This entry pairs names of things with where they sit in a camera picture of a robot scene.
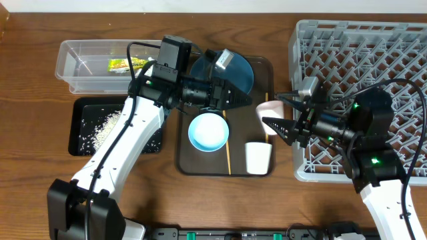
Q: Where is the clear plastic bin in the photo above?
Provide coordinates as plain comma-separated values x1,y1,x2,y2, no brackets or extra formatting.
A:
55,39,173,95

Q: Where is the dark blue plate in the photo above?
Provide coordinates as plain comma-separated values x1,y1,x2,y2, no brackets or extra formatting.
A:
189,49,254,94

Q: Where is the pink cup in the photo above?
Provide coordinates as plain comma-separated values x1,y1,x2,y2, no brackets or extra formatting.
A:
256,100,284,135

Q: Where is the black tray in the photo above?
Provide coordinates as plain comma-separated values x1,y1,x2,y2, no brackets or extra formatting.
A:
67,96,164,157

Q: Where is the grey dishwasher rack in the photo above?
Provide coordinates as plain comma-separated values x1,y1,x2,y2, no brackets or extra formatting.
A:
288,20,426,186

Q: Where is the light blue bowl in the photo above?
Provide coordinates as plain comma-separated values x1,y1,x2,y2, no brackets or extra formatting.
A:
187,113,230,152

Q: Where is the brown serving tray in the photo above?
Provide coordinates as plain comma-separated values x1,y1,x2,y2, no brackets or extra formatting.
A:
175,57,274,177

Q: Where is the wooden chopstick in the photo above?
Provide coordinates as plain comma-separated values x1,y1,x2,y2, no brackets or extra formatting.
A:
222,110,232,175
265,92,270,143

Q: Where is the left wooden chopstick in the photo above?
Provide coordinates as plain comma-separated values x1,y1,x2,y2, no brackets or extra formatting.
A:
222,110,232,175

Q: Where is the yellow green snack wrapper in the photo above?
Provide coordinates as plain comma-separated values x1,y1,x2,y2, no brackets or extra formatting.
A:
107,57,148,73

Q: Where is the pale green cup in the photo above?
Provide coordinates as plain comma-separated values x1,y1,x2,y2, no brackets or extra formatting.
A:
245,142,272,175

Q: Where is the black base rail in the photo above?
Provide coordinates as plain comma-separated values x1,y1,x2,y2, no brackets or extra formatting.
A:
144,228,380,240

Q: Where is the rice pile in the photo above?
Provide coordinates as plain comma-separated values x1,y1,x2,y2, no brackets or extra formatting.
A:
78,109,161,155

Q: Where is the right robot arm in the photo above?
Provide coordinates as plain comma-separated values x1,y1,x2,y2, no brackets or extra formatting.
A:
262,84,426,239

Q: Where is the right wooden chopstick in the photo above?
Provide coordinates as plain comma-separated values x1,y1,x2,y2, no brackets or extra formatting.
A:
265,92,270,143

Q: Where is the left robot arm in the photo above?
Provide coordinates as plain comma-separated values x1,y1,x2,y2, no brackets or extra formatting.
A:
47,74,252,239

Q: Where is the white tissue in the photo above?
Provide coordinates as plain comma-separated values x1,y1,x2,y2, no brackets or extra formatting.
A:
145,57,155,77

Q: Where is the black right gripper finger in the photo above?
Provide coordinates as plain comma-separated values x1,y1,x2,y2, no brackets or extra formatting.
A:
262,117,299,146
275,92,308,112

